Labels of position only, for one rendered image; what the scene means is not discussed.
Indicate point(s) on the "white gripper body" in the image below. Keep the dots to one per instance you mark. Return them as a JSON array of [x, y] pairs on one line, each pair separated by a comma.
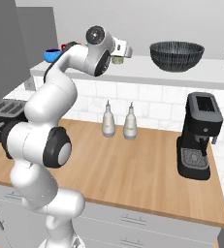
[[129, 51]]

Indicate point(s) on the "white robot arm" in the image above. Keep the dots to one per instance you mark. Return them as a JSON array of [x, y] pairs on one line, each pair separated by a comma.
[[48, 106]]

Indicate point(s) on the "grey cabinet door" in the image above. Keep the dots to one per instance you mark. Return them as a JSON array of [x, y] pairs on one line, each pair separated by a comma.
[[3, 48]]

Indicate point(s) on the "clear drinking glass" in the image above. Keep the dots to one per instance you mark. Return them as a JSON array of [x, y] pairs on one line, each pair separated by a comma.
[[117, 60]]

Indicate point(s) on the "dark ribbed bowl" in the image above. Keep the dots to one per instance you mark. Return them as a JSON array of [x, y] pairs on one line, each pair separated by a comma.
[[176, 56]]

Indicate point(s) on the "red cup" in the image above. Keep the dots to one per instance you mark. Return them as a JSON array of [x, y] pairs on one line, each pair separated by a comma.
[[64, 46]]

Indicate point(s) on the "white bottle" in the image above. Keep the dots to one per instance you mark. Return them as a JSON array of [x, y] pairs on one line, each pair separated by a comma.
[[130, 126], [108, 124]]

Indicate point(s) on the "blue cup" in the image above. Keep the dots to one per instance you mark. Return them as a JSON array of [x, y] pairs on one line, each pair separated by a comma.
[[51, 55]]

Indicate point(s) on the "black coffee machine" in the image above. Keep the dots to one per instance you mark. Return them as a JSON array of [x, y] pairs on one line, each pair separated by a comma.
[[199, 135]]

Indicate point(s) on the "black toaster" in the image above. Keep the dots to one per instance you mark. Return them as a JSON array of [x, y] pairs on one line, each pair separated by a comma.
[[2, 116]]

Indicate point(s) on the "grey drawer front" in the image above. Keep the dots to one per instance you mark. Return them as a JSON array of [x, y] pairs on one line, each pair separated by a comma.
[[165, 223], [100, 242], [0, 193]]

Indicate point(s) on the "grey cupboard door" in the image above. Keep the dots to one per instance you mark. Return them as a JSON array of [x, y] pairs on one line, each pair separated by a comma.
[[16, 226]]

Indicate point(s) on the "grey wall cabinet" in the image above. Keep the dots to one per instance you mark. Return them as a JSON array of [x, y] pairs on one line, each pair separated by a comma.
[[168, 76]]

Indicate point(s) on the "grey wall socket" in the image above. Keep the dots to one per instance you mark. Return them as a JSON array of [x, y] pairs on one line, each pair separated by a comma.
[[29, 84]]

